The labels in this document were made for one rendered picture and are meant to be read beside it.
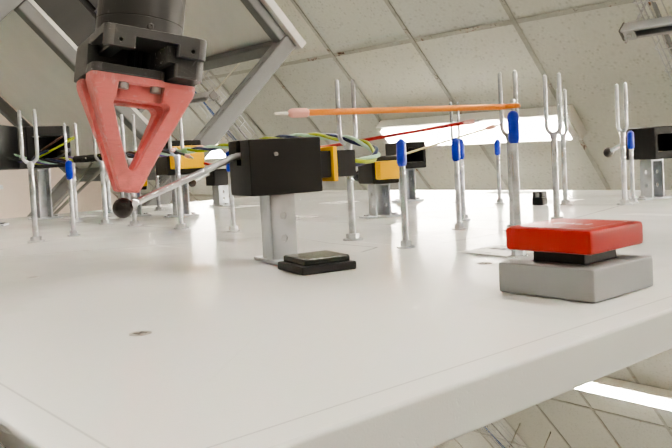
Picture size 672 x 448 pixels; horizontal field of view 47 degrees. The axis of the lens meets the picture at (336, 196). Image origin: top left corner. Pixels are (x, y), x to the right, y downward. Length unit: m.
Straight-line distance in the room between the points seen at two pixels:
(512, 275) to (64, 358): 0.22
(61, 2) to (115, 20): 1.08
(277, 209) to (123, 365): 0.27
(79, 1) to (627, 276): 1.36
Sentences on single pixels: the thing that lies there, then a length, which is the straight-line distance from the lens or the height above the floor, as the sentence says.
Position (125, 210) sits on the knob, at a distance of 0.53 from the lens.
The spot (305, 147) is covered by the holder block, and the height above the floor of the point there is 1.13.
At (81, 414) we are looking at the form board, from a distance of 0.26.
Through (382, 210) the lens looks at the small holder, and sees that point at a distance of 0.93.
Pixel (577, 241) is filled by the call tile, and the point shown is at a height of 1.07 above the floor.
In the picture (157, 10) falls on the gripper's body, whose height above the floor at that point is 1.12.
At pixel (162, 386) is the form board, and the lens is 0.28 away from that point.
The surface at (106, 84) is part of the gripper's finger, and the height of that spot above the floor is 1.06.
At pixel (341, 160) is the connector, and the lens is 0.58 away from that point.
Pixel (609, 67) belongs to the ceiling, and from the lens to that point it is 3.56.
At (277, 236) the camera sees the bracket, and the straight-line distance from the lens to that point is 0.57.
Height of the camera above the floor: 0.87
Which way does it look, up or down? 25 degrees up
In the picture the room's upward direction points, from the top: 35 degrees clockwise
